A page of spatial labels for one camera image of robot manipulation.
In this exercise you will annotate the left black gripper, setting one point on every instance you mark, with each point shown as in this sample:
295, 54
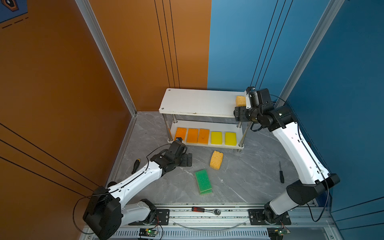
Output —
185, 162

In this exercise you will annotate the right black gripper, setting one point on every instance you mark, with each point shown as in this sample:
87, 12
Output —
240, 111

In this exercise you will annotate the tan cellulose sponge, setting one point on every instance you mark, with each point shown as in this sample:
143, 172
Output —
241, 101
216, 160

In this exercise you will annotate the pale yellow sponge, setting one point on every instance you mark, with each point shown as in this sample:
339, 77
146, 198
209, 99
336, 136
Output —
181, 133

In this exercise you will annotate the orange sponge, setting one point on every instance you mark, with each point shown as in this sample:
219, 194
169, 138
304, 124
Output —
203, 137
192, 137

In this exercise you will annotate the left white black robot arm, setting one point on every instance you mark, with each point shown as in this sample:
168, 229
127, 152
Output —
108, 208

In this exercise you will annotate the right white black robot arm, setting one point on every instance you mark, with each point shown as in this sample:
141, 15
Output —
314, 178

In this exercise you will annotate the white two-tier shelf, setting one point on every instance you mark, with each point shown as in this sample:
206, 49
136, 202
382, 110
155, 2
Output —
185, 106

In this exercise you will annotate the green sponge top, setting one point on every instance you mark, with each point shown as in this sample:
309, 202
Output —
203, 181

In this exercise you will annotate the green sponge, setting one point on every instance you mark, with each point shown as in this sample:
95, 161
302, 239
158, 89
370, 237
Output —
206, 192
203, 181

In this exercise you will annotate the black yellow screwdriver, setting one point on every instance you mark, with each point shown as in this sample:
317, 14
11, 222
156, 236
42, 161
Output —
136, 166

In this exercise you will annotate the green sponge bottom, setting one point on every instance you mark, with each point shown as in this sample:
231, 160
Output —
206, 192

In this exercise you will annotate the brown jar black lid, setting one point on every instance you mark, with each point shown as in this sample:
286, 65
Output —
110, 184

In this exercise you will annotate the black screwdriver right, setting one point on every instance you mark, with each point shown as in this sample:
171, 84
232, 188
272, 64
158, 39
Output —
282, 179

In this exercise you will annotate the left green circuit board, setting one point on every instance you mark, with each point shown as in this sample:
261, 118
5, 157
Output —
148, 233

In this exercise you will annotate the green circuit board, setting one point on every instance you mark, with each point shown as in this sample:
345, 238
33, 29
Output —
148, 233
278, 234

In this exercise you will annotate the right green circuit board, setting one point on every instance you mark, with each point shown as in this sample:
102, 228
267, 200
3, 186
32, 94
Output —
278, 234

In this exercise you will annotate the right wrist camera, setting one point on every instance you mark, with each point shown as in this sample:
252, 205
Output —
252, 100

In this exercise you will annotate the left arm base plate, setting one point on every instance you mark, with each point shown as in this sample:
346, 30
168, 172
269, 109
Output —
161, 216

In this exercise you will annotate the red handled ratchet wrench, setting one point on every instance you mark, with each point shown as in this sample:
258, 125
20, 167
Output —
216, 212

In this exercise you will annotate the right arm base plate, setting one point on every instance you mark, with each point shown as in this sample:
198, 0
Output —
266, 217

